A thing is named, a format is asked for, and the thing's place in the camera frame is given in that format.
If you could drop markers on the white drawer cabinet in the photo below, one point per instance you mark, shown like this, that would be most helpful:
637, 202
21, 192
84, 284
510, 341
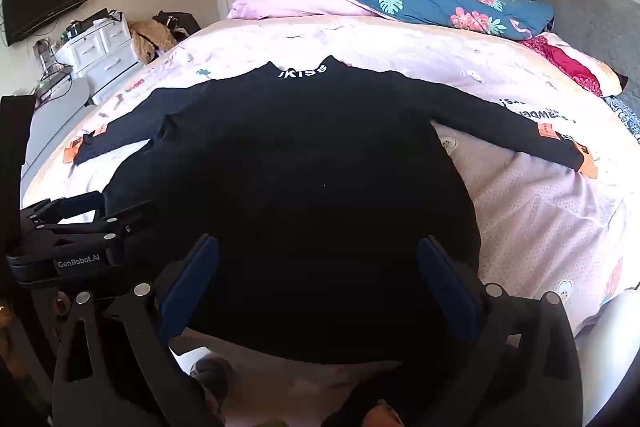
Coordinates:
100, 52

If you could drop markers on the blue patterned pillow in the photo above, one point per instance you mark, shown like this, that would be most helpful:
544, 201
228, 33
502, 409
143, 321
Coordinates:
625, 114

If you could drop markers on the pink printed bed sheet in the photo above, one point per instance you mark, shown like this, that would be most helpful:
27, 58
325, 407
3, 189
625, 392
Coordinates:
530, 212

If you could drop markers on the black long-sleeve sweater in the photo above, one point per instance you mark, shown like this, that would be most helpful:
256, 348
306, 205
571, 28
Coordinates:
300, 182

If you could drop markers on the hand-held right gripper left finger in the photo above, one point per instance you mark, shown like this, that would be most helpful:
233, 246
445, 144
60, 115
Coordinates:
191, 287

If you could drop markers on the grey quilted headboard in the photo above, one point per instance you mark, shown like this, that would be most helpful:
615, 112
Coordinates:
575, 7

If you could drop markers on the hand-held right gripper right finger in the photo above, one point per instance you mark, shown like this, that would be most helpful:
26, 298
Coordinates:
450, 294

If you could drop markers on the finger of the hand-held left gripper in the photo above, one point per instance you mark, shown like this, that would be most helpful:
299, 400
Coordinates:
117, 222
65, 206

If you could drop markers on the black bag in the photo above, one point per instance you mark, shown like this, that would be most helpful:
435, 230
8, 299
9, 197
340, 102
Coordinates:
180, 24

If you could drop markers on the blue floral pink-lined quilt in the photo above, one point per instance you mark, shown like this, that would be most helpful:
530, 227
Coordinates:
425, 7

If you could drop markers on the red floral pillow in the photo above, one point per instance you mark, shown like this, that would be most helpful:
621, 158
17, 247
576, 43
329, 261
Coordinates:
567, 57

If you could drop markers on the brown fuzzy garment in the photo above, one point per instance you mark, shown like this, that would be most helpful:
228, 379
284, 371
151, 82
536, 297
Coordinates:
150, 39

